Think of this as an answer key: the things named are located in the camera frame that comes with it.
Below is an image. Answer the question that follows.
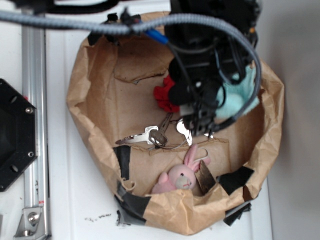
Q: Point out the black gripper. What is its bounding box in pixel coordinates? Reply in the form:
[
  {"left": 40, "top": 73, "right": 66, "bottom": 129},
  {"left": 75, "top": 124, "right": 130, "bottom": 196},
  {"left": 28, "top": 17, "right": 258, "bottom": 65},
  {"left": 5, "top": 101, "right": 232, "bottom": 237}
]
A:
[{"left": 164, "top": 22, "right": 251, "bottom": 137}]

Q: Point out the light blue terry cloth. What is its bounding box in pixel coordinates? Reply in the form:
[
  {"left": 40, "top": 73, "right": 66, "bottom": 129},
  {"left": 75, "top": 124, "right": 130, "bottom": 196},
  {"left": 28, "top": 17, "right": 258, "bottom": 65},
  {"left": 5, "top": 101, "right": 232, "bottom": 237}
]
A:
[{"left": 215, "top": 65, "right": 256, "bottom": 120}]

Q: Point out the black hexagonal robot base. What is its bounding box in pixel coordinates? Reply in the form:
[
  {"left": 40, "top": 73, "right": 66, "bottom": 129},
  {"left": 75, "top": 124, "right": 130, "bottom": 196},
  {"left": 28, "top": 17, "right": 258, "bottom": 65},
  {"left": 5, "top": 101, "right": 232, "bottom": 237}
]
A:
[{"left": 0, "top": 79, "right": 37, "bottom": 192}]

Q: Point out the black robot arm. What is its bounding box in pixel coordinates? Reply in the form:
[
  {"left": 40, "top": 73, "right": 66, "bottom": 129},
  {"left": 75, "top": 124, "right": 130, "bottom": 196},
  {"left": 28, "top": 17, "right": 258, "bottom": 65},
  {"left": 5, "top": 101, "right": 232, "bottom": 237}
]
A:
[{"left": 107, "top": 0, "right": 262, "bottom": 136}]

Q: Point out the red crumpled paper ball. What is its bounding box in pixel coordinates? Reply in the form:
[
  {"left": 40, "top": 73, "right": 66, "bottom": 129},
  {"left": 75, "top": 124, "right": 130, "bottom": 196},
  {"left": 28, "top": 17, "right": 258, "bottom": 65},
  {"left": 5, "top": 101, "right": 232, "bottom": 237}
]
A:
[{"left": 153, "top": 75, "right": 180, "bottom": 113}]

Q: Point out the bronze key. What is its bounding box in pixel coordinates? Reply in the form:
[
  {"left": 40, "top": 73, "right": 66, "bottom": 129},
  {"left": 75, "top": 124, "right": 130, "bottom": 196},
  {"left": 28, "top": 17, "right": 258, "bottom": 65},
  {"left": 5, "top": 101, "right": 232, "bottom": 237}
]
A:
[{"left": 159, "top": 112, "right": 174, "bottom": 133}]

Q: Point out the white plastic key tag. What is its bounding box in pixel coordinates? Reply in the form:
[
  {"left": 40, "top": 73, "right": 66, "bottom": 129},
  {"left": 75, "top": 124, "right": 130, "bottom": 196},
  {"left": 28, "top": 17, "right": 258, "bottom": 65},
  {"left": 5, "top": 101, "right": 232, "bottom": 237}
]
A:
[{"left": 176, "top": 118, "right": 215, "bottom": 147}]

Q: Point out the silver key square head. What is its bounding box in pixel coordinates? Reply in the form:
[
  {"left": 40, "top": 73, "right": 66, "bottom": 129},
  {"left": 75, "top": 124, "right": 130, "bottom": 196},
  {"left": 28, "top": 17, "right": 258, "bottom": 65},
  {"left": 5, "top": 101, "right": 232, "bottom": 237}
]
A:
[{"left": 149, "top": 129, "right": 168, "bottom": 147}]

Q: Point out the brown cardboard scrap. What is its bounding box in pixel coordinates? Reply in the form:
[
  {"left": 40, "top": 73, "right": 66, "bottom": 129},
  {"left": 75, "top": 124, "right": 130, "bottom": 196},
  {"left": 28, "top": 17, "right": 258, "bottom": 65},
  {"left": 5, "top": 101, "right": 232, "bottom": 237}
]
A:
[{"left": 195, "top": 160, "right": 216, "bottom": 195}]

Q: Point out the pink plush bunny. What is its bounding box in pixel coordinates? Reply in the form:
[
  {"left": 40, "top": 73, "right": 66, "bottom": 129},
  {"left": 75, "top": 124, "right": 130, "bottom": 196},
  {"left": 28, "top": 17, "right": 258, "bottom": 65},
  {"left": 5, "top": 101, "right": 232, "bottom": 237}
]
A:
[{"left": 151, "top": 144, "right": 211, "bottom": 194}]

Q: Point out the brown paper bag bin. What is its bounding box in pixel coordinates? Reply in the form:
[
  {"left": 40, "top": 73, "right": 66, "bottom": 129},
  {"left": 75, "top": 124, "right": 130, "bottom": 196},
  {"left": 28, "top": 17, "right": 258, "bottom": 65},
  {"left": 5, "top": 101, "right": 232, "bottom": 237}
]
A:
[{"left": 66, "top": 35, "right": 285, "bottom": 235}]

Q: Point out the grey braided cable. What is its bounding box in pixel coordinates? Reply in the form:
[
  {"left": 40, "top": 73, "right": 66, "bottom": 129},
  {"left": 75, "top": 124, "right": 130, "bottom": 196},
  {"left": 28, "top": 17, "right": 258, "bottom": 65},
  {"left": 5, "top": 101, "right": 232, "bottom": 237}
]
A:
[{"left": 0, "top": 9, "right": 262, "bottom": 133}]

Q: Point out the wire key ring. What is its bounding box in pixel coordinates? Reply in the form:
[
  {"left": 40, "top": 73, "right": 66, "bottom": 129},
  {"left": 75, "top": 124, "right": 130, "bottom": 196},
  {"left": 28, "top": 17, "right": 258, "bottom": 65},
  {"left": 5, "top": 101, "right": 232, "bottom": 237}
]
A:
[{"left": 147, "top": 122, "right": 192, "bottom": 151}]

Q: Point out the aluminium extrusion rail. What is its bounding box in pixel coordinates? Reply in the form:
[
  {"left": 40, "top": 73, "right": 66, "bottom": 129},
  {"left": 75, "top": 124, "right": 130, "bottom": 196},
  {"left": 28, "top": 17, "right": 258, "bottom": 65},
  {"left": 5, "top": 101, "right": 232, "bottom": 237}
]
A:
[{"left": 20, "top": 24, "right": 49, "bottom": 208}]

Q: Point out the metal corner bracket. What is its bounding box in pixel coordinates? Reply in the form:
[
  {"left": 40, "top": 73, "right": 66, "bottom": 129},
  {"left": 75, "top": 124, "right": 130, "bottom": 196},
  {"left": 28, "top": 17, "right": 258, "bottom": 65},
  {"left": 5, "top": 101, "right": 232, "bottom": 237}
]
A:
[{"left": 13, "top": 206, "right": 52, "bottom": 240}]

